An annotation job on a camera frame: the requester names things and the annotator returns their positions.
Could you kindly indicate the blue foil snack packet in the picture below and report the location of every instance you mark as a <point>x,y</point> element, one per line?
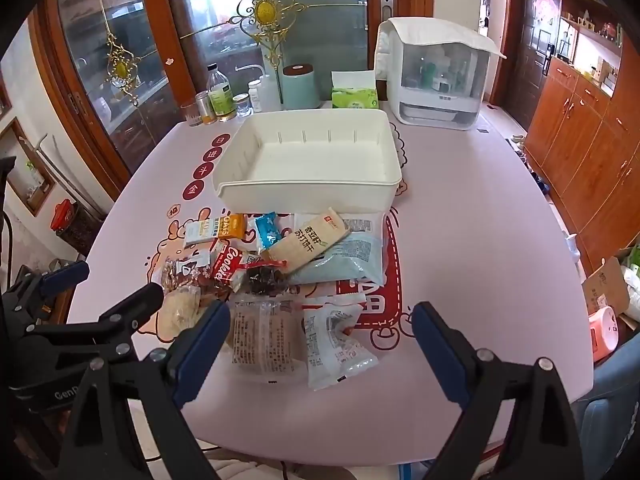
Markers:
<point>270,232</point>

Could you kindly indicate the white and clear snack packet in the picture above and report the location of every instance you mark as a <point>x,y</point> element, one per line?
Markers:
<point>335,345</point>

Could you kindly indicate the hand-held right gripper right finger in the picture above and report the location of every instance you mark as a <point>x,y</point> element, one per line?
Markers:
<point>435,345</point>

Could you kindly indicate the light blue snack bag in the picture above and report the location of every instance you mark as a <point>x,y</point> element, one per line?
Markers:
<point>350,260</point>

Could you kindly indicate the white plastic bin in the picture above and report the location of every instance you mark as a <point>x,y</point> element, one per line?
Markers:
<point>310,160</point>

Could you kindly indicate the small white pill bottle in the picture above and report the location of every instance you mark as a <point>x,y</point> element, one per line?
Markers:
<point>255,99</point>

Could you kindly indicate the red box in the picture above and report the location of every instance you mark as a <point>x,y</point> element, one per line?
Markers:
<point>65,216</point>

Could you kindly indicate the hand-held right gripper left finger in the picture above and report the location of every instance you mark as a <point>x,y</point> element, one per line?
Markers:
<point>200,350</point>

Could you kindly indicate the pale puffed rice packet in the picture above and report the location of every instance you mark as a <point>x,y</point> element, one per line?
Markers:
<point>177,310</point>

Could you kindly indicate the red cookie packet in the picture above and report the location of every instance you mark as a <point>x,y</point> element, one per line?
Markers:
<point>225,265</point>

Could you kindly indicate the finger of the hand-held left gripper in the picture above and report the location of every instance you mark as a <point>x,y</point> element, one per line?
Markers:
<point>67,277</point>
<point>135,305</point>

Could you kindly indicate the small clear glass jar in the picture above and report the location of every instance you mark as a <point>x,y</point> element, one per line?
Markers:
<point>242,106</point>

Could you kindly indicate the white squeeze bottle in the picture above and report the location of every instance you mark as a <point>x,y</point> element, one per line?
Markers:
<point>267,95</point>

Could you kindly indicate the clear printed cake packet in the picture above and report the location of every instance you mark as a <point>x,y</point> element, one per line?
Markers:
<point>265,335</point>

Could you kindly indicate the beige cracker packet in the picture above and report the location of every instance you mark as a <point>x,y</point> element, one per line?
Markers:
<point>305,242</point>

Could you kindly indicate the orange and white oat packet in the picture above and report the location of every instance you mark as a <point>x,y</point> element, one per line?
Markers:
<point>225,227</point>

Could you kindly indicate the white desktop storage cabinet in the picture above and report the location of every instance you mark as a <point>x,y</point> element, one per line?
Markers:
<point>435,80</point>

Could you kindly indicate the cardboard box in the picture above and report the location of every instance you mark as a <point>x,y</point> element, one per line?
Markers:
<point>602,287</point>

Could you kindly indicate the teal canister with brown lid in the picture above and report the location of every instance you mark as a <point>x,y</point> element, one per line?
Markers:
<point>301,87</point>

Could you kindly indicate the dark brown snack packet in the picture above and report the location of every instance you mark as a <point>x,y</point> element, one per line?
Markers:
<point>262,277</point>

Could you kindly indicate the green tissue box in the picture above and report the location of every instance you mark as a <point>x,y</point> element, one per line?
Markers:
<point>355,97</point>

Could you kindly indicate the wooden framed glass door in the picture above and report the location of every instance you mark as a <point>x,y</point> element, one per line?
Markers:
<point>150,60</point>

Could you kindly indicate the small metal tin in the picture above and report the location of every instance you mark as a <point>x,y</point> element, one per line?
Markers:
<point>206,109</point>

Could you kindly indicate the wooden wall cabinet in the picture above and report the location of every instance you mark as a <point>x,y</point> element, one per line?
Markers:
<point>585,150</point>

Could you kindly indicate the wooden framed wall niche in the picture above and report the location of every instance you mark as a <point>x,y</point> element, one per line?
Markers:
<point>30,175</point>

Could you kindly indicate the dark entry door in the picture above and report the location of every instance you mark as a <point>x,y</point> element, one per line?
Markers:
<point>537,60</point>

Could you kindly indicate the glass bottle with green label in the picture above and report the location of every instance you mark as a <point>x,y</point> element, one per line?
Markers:
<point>221,100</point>

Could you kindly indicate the small drinking glass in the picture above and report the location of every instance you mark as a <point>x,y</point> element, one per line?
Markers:
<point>191,116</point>

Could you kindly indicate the pink appliance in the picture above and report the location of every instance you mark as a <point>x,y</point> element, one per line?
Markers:
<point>604,335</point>

